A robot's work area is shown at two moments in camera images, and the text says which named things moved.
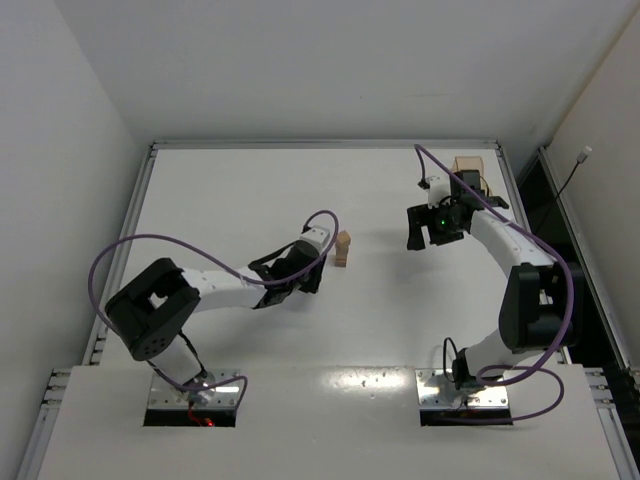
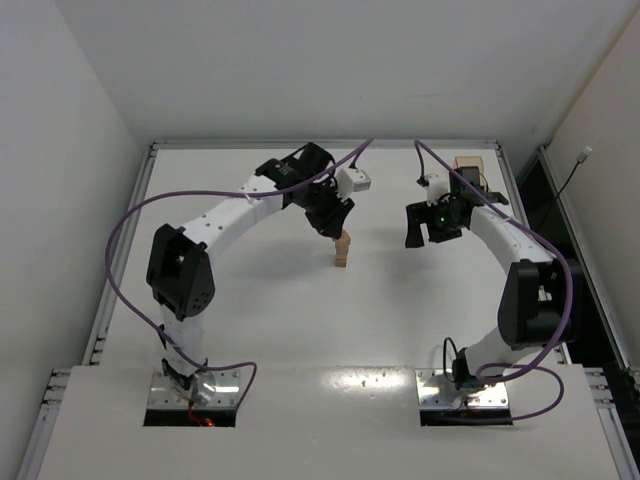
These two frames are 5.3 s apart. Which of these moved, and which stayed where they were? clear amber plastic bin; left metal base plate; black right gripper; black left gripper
Moved: black left gripper
Stayed: black right gripper; left metal base plate; clear amber plastic bin
